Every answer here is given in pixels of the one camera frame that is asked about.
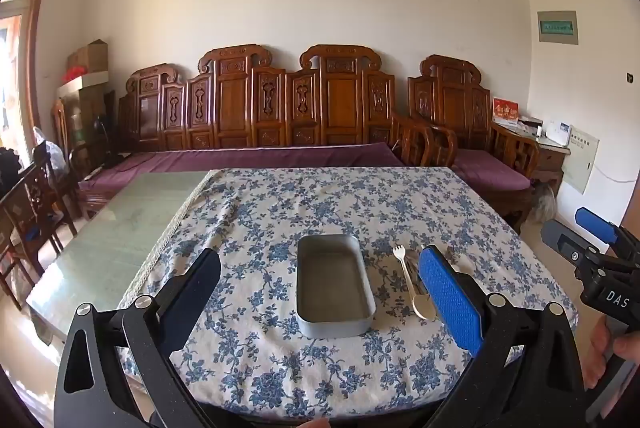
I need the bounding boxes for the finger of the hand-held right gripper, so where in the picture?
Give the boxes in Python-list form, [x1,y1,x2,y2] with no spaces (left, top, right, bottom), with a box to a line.
[574,207,640,261]
[541,219,608,281]

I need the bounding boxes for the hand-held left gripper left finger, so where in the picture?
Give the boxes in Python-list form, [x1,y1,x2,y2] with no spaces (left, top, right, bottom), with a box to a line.
[52,248,223,428]

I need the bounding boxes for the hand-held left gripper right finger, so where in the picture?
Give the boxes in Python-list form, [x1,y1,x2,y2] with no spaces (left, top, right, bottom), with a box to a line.
[417,244,588,428]

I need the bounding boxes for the metal fork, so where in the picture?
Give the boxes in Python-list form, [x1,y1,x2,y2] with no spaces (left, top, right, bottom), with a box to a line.
[404,250,427,296]

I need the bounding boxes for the beige plastic fork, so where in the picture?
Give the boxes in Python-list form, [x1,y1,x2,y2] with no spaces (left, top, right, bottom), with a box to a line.
[392,244,426,297]

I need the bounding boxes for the rectangular metal tin box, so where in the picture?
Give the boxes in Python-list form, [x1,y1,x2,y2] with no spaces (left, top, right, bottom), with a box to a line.
[296,234,377,339]

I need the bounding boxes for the person's right hand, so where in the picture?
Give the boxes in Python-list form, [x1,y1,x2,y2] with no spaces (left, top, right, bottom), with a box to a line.
[582,322,640,391]

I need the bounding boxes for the grey fluffy duster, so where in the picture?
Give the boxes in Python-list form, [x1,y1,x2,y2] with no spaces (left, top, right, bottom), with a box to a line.
[530,182,558,223]

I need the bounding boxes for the wooden side table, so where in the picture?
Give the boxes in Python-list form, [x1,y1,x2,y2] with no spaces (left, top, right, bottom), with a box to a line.
[492,120,571,199]

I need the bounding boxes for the white desk phone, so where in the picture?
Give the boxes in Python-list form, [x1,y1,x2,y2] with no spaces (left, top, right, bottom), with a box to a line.
[542,120,572,146]

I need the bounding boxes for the purple armchair cushion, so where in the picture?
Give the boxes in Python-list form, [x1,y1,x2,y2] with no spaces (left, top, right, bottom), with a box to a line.
[450,149,532,191]

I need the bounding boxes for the blue floral tablecloth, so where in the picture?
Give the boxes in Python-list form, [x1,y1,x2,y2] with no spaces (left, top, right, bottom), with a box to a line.
[117,167,581,424]

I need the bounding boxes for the red gift box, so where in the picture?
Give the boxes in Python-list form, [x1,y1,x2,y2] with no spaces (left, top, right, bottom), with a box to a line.
[492,98,521,125]

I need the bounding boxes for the long purple sofa cushion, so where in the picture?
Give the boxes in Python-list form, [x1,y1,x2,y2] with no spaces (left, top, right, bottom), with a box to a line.
[80,142,406,195]

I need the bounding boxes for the wooden dining chair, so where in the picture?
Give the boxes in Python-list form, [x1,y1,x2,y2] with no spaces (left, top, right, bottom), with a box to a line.
[0,160,66,309]
[30,140,82,239]

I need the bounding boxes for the carved wooden armchair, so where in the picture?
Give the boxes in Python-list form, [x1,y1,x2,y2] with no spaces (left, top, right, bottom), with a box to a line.
[407,54,541,233]

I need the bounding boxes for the black desk lamp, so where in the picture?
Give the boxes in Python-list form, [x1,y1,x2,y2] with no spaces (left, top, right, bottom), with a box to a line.
[94,114,113,169]

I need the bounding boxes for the carved wooden sofa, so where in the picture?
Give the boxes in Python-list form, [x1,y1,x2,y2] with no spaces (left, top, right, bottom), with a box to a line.
[77,44,458,221]

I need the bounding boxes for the clear plastic bag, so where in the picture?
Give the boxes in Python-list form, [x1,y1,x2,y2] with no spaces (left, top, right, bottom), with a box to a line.
[32,127,66,175]

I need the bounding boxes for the large green-print carton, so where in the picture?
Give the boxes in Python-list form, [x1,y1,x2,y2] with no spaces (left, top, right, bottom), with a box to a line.
[60,85,112,151]

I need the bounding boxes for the stacked cardboard boxes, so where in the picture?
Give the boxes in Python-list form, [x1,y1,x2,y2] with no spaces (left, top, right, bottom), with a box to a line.
[57,70,109,98]

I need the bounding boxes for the brown cardboard box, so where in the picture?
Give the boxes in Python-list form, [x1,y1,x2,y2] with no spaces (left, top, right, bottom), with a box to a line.
[67,39,109,76]

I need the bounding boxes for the white wall cabinet door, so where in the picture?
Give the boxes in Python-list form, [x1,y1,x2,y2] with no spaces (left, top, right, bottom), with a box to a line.
[560,125,600,195]

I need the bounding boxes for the wooden door frame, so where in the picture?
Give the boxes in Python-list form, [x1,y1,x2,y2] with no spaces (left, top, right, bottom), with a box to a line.
[0,0,55,149]

